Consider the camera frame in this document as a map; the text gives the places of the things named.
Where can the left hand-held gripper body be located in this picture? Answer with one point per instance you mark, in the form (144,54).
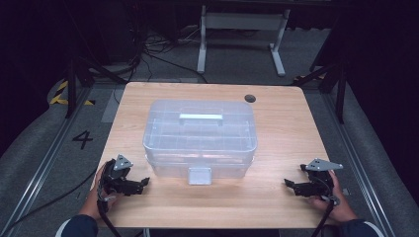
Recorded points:
(117,179)

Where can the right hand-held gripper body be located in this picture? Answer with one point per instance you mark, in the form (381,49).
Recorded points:
(318,179)

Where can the clear plastic storage box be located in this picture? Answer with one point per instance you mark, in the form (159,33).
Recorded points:
(197,144)

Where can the person's left hand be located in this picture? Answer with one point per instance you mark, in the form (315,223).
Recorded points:
(95,204)

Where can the person's right hand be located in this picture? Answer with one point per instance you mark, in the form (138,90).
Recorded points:
(339,207)

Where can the black metal stand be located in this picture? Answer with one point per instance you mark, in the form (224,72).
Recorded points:
(71,89)
(341,95)

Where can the yellow black floor tape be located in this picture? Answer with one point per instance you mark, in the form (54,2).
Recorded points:
(59,97)

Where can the aluminium floor rail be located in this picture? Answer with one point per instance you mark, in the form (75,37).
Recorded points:
(355,158)
(42,164)

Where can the white metal table frame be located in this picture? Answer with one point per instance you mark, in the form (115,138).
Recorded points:
(243,21)

